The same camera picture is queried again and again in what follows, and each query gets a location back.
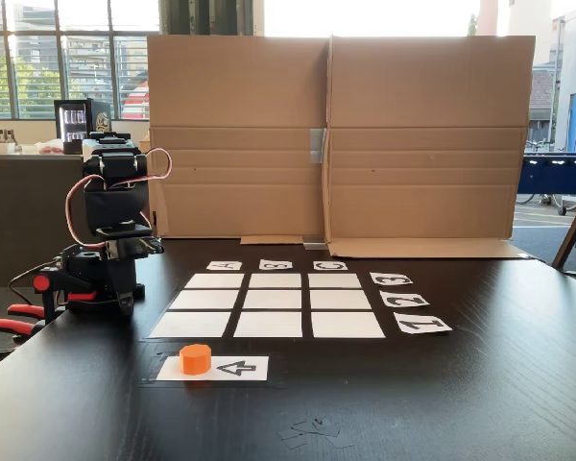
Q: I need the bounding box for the round orange token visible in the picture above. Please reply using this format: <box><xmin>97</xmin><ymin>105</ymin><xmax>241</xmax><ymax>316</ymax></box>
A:
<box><xmin>179</xmin><ymin>343</ymin><xmax>212</xmax><ymax>376</ymax></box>

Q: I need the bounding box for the white nine-square grid sheet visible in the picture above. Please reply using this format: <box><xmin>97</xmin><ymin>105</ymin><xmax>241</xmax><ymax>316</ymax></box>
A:
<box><xmin>141</xmin><ymin>271</ymin><xmax>390</xmax><ymax>342</ymax></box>

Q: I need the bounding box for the grey counter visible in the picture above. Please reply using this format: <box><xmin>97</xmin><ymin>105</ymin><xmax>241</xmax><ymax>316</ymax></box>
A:
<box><xmin>0</xmin><ymin>152</ymin><xmax>149</xmax><ymax>287</ymax></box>

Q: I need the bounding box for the red black trigger clamp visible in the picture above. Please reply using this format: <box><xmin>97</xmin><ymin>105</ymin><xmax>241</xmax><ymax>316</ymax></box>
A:
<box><xmin>0</xmin><ymin>272</ymin><xmax>59</xmax><ymax>359</ymax></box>

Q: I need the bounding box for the black mini fridge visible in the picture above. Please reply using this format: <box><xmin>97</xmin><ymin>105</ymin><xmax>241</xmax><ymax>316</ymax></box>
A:
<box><xmin>53</xmin><ymin>98</ymin><xmax>112</xmax><ymax>155</ymax></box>

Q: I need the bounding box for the white arrow paper sheet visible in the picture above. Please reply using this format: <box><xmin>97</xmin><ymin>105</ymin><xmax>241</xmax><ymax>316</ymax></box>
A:
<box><xmin>141</xmin><ymin>352</ymin><xmax>282</xmax><ymax>387</ymax></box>

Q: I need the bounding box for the paper sheet number 3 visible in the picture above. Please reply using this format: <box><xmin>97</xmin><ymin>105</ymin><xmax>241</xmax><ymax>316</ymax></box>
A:
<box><xmin>369</xmin><ymin>272</ymin><xmax>414</xmax><ymax>288</ymax></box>

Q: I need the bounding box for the paper sheet number 2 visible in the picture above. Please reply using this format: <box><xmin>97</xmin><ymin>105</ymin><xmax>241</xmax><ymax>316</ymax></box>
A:
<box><xmin>379</xmin><ymin>290</ymin><xmax>431</xmax><ymax>308</ymax></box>

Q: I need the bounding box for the paper sheet number 1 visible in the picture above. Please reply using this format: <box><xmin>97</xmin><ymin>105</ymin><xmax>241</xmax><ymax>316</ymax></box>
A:
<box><xmin>393</xmin><ymin>311</ymin><xmax>453</xmax><ymax>335</ymax></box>

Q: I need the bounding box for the blue foosball table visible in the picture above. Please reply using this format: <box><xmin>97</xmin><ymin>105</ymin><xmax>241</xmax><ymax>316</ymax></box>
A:
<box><xmin>516</xmin><ymin>152</ymin><xmax>576</xmax><ymax>216</ymax></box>

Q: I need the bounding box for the red white servo cable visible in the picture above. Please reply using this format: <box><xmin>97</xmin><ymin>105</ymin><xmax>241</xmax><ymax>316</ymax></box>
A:
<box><xmin>64</xmin><ymin>147</ymin><xmax>173</xmax><ymax>251</ymax></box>

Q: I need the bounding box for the black power cable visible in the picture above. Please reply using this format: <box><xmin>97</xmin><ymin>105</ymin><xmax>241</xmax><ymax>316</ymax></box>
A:
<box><xmin>7</xmin><ymin>266</ymin><xmax>47</xmax><ymax>302</ymax></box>

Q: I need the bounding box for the brown cardboard box wall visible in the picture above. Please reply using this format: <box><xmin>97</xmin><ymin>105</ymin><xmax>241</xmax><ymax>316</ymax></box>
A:
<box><xmin>322</xmin><ymin>34</ymin><xmax>537</xmax><ymax>260</ymax></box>
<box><xmin>146</xmin><ymin>34</ymin><xmax>330</xmax><ymax>246</ymax></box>

